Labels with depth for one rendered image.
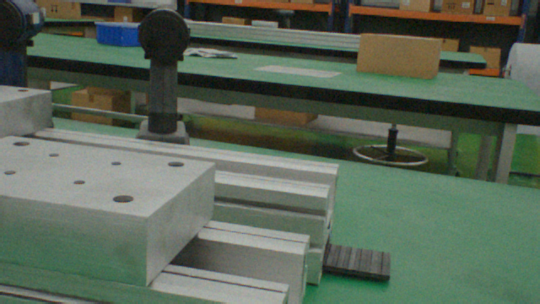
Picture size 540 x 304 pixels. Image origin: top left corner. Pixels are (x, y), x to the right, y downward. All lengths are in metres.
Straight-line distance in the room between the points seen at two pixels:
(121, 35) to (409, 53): 1.32
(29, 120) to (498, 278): 0.49
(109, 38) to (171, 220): 2.53
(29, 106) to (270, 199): 0.28
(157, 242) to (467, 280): 0.33
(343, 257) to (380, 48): 1.84
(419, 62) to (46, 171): 2.03
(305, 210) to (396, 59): 1.86
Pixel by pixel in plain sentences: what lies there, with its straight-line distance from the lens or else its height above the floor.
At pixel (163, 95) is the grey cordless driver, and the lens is 0.71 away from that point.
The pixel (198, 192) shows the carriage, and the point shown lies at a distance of 0.36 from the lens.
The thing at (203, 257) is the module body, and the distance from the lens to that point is 0.38.
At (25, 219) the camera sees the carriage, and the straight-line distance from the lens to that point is 0.33.
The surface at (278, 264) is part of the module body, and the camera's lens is 0.37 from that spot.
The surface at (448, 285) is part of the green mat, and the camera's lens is 0.54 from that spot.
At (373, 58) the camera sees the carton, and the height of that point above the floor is 0.84.
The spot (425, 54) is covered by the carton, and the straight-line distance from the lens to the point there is 2.30.
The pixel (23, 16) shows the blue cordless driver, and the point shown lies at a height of 0.98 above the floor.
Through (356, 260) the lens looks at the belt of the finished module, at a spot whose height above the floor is 0.79.
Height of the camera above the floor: 1.01
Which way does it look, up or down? 15 degrees down
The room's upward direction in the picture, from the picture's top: 4 degrees clockwise
